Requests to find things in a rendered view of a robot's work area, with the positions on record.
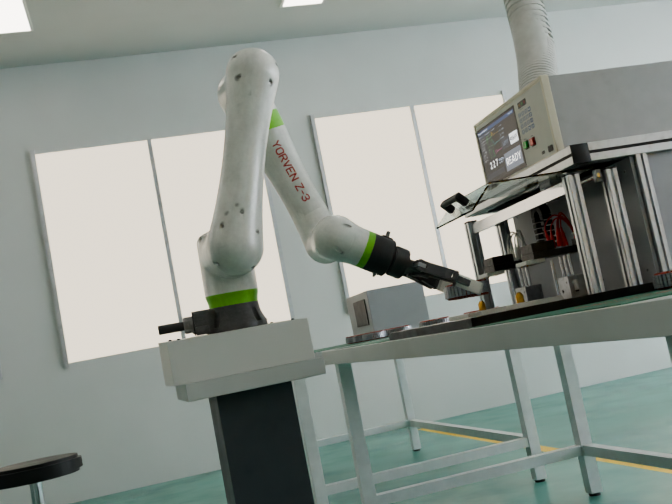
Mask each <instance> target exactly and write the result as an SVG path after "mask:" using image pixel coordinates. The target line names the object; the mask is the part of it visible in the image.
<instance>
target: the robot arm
mask: <svg viewBox="0 0 672 504"><path fill-rule="evenodd" d="M278 82H279V69H278V66H277V63H276V61H275V60H274V58H273V57H272V56H271V55H270V54H269V53H267V52H266V51H264V50H262V49H259V48H245V49H242V50H240V51H238V52H237V53H235V54H234V55H233V56H232V57H231V59H230V60H229V62H228V64H227V67H226V73H225V76H224V77H223V78H222V79H221V81H220V83H219V86H218V90H217V97H218V101H219V104H220V106H221V107H222V109H223V111H224V112H225V114H226V121H225V138H224V150H223V159H222V167H221V175H220V181H219V188H218V193H217V199H216V204H215V209H214V213H213V218H212V222H211V226H210V231H208V232H206V233H205V234H203V235H201V236H200V237H199V238H198V240H197V250H198V257H199V263H200V269H201V275H202V281H203V287H204V293H205V299H206V301H207V303H208V306H209V309H206V310H200V311H195V312H191V314H192V316H190V317H185V318H183V322H178V323H172V324H167V325H161V326H158V331H159V335H163V334H169V333H174V332H180V331H185V334H190V333H193V334H195V336H196V335H197V336H199V335H204V334H207V335H209V334H215V333H220V332H226V331H232V330H238V329H243V328H249V327H254V326H260V325H265V324H268V322H267V318H266V317H265V316H264V314H263V313H262V311H261V309H260V306H259V303H258V286H257V280H256V274H255V267H256V266H257V265H258V264H259V262H260V260H261V258H262V256H263V251H264V240H263V183H264V173H265V174H266V176H267V177H268V179H269V180H270V182H271V183H272V185H273V187H274V188H275V190H276V191H277V193H278V195H279V196H280V198H281V200H282V202H283V203H284V205H285V207H286V209H287V211H288V213H289V214H290V216H291V218H292V220H293V222H294V224H295V227H296V229H297V231H298V233H299V235H300V237H301V240H302V242H303V244H304V247H305V249H306V252H307V254H308V255H309V256H310V257H311V258H312V259H313V260H314V261H317V262H319V263H322V264H330V263H333V262H335V261H337V262H343V263H347V264H350V265H353V266H356V267H358V268H361V269H364V270H366V271H369V272H371V273H372V275H373V276H372V277H375V276H376V275H379V276H383V275H384V274H385V273H386V275H389V276H391V277H394V278H396V279H400V278H401V277H402V276H404V277H406V278H409V279H411V280H413V281H415V282H417V283H419V284H421V285H423V286H425V287H427V288H429V289H432V288H433V289H437V290H438V291H441V292H443V293H444V290H443V288H445V286H447V285H451V284H452V286H454V287H455V286H457V287H459V288H462V289H464V290H467V291H469V292H472V293H475V294H477V295H481V292H482V288H483V285H484V283H482V282H479V281H476V280H474V279H471V278H469V277H466V276H464V275H461V274H459V271H457V270H453V269H449V268H446V267H443V266H440V265H436V264H433V263H430V262H427V261H425V260H423V259H419V260H416V261H414V260H411V259H410V255H411V254H410V251H409V250H407V249H405V248H402V247H400V246H396V242H395V241H394V240H393V239H392V238H390V237H389V236H390V233H391V232H389V231H387V232H386V235H379V234H377V233H374V232H371V231H369V230H367V229H364V228H362V227H360V226H359V225H357V224H355V223H354V222H352V221H351V220H349V219H348V218H346V217H344V216H341V215H332V214H331V213H330V211H329V210H328V208H327V207H326V205H325V204H324V202H323V200H322V199H321V197H320V196H319V194H318V192H317V190H316V189H315V187H314V185H313V184H312V182H311V180H310V178H309V176H308V174H307V172H306V170H305V168H304V166H303V164H302V162H301V160H300V158H299V156H298V154H297V152H296V149H295V147H294V145H293V143H292V140H291V138H290V136H289V133H288V131H287V129H286V127H285V125H284V122H283V120H282V118H281V116H280V114H279V112H278V110H277V108H276V106H275V104H274V99H275V95H276V90H277V86H278ZM452 275H453V276H452Z"/></svg>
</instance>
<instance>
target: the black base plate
mask: <svg viewBox="0 0 672 504"><path fill-rule="evenodd" d="M655 290H657V289H654V286H653V282H650V283H645V284H641V285H635V286H630V287H624V288H619V289H614V290H609V291H605V292H600V293H595V294H590V295H584V296H578V297H573V298H568V299H563V300H558V301H553V302H548V303H543V304H538V305H533V306H528V307H523V308H518V309H513V310H508V311H503V312H497V313H492V314H487V315H481V316H476V317H471V318H466V319H460V320H455V321H449V322H444V323H439V324H434V325H429V326H424V327H419V328H414V329H409V330H403V331H397V332H393V333H389V339H390V341H392V340H399V339H405V338H411V337H418V336H424V335H431V334H437V333H443V332H450V331H456V330H462V329H468V328H471V327H476V326H481V325H486V324H491V323H496V322H501V321H506V320H511V319H516V318H521V317H526V316H531V315H536V314H541V313H546V312H551V311H556V310H561V309H566V308H571V307H576V306H581V305H586V304H591V303H596V302H601V301H606V300H610V299H615V298H620V297H625V296H630V295H635V294H640V293H645V292H650V291H655Z"/></svg>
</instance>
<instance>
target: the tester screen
mask: <svg viewBox="0 0 672 504"><path fill-rule="evenodd" d="M516 129H517V126H516V122H515V117H514V113H513V109H511V110H510V111H509V112H507V113H506V114H504V115H503V116H502V117H500V118H499V119H498V120H496V121H495V122H493V123H492V124H491V125H489V126H488V127H486V128H485V129H484V130H482V131H481V132H480V133H478V138H479V143H480V148H481V152H482V157H483V161H484V166H485V171H486V175H487V180H488V175H489V174H491V173H493V172H494V171H496V170H498V169H500V168H501V167H503V166H505V172H503V173H502V174H500V175H498V176H496V177H495V178H493V179H491V180H489V181H488V182H493V181H496V180H498V179H499V178H501V177H503V176H505V175H506V174H508V173H510V172H512V171H514V170H515V169H517V168H519V167H521V166H523V165H524V164H525V162H524V163H522V164H520V165H519V166H517V167H515V168H513V169H511V170H510V171H508V172H507V167H506V163H505V158H504V154H505V153H507V152H508V151H510V150H511V149H513V148H515V147H516V146H518V145H520V146H521V144H520V140H518V141H516V142H515V143H513V144H512V145H510V146H508V147H507V148H505V149H504V150H503V148H502V144H501V139H502V138H504V137H505V136H507V135H508V134H510V133H511V132H513V131H514V130H516ZM496 158H498V162H499V166H498V167H497V168H495V169H493V170H492V171H491V169H490V164H489V163H490V162H491V161H493V160H495V159H496Z"/></svg>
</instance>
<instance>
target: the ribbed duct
mask: <svg viewBox="0 0 672 504"><path fill-rule="evenodd" d="M503 3H504V6H505V10H506V14H507V18H508V22H509V26H510V30H511V33H512V38H513V42H514V48H515V54H516V60H517V69H518V84H519V91H520V90H521V89H523V88H524V87H525V86H527V85H528V84H529V83H531V82H532V81H533V80H535V79H536V78H537V77H539V76H540V75H548V76H551V75H558V67H557V58H556V49H555V43H554V40H553V36H552V32H551V29H550V25H549V21H548V18H547V14H546V10H545V7H544V3H543V0H503Z"/></svg>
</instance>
